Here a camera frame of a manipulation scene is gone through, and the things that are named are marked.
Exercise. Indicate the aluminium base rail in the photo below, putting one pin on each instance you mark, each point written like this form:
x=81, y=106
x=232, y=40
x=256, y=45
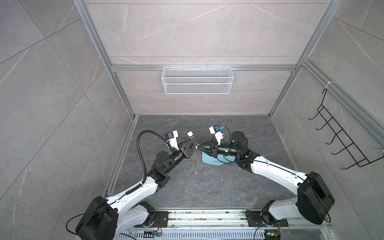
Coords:
x=228, y=224

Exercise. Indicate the glue stick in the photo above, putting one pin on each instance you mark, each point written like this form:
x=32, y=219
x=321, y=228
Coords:
x=191, y=135

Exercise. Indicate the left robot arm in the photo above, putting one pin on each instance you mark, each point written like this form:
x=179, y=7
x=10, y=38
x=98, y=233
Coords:
x=105, y=218

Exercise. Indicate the black wire hook rack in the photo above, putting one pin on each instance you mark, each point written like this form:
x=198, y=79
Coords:
x=339, y=133

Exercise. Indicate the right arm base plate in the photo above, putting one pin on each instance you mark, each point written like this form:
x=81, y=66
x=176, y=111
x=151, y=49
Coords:
x=260, y=219

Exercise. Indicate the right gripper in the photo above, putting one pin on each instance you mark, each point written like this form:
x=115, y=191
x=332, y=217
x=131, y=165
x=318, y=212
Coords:
x=212, y=150

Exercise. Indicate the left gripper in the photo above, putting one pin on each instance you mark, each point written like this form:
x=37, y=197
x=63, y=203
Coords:
x=188, y=152

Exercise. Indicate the white wire mesh basket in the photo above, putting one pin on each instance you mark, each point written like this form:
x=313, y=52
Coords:
x=198, y=80

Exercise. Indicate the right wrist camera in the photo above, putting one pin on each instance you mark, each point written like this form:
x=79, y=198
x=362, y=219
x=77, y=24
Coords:
x=217, y=131

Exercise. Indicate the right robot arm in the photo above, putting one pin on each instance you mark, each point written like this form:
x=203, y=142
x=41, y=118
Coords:
x=313, y=199

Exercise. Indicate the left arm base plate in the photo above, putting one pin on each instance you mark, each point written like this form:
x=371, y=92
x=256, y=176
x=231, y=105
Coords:
x=161, y=218

